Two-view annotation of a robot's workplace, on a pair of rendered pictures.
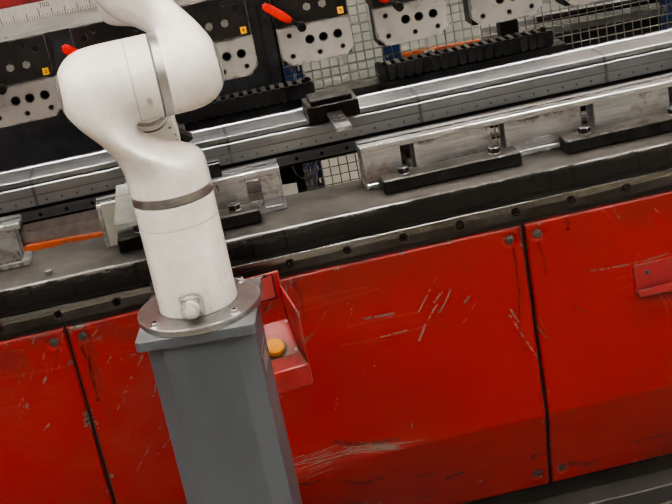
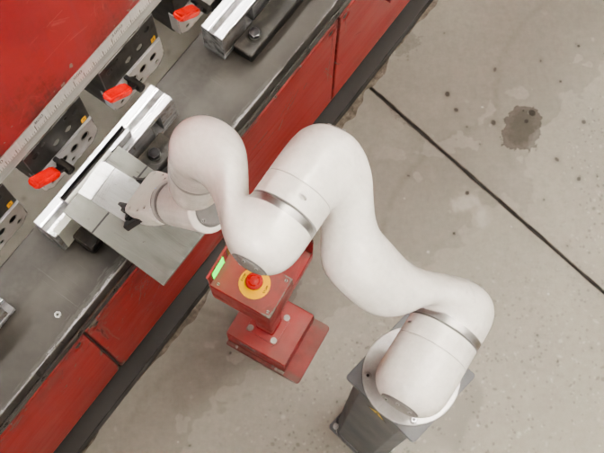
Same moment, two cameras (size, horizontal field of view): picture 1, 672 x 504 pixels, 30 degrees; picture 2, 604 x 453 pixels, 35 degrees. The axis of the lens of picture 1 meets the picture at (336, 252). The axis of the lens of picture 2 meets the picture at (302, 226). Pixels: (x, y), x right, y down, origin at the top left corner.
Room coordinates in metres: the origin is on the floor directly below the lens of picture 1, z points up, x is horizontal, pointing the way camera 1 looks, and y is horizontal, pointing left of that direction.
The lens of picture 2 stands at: (1.76, 0.57, 2.84)
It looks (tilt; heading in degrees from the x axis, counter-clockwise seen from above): 73 degrees down; 309
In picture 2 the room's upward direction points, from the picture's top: 1 degrees clockwise
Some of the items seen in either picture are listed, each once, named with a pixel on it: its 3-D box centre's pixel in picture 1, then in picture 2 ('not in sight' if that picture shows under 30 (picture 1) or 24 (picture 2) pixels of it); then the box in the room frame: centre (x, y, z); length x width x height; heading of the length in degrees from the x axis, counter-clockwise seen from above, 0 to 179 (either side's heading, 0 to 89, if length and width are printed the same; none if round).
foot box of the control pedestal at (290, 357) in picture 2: not in sight; (278, 332); (2.15, 0.20, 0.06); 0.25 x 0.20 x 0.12; 11
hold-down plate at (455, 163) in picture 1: (450, 169); (280, 7); (2.53, -0.27, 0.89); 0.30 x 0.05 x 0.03; 95
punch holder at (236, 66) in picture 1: (213, 37); (116, 53); (2.55, 0.16, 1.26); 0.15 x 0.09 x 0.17; 95
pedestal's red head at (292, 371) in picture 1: (245, 339); (262, 267); (2.18, 0.20, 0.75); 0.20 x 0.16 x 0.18; 101
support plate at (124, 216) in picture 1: (159, 197); (140, 214); (2.39, 0.32, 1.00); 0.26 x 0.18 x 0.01; 5
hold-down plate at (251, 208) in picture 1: (189, 227); (127, 191); (2.49, 0.29, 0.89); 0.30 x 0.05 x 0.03; 95
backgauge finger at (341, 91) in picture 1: (334, 111); not in sight; (2.74, -0.06, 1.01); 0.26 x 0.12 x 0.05; 5
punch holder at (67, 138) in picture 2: (116, 57); (46, 134); (2.54, 0.36, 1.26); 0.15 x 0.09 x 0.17; 95
